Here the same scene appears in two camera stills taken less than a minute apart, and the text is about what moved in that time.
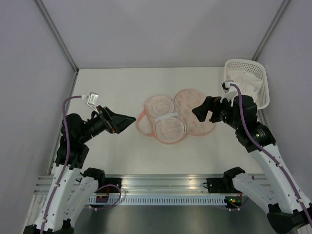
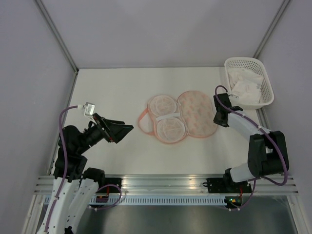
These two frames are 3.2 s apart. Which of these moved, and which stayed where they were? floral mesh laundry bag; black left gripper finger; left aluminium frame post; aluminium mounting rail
Moved: black left gripper finger
Stayed: left aluminium frame post; floral mesh laundry bag; aluminium mounting rail
